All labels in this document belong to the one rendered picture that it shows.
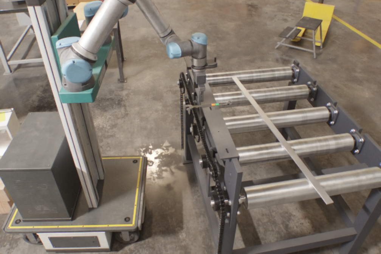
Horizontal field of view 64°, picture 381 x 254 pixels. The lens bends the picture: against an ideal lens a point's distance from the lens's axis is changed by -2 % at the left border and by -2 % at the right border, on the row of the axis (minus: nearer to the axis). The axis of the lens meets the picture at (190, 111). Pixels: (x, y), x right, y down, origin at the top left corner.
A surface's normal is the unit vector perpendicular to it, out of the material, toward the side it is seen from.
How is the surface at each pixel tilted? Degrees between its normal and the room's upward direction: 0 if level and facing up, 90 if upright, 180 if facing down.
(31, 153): 0
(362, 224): 90
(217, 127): 0
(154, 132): 0
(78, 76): 96
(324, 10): 90
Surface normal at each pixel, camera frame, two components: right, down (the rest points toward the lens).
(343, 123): -0.98, 0.11
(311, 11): -0.45, 0.53
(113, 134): 0.00, -0.81
